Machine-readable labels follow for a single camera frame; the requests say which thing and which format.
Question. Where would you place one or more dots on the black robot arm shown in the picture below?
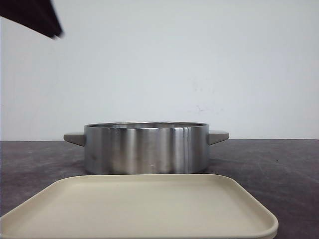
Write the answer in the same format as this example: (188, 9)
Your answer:
(37, 15)

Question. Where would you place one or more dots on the stainless steel pot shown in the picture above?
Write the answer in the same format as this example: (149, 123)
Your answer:
(146, 147)

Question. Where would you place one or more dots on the cream plastic tray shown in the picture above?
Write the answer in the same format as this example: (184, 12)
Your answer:
(184, 206)

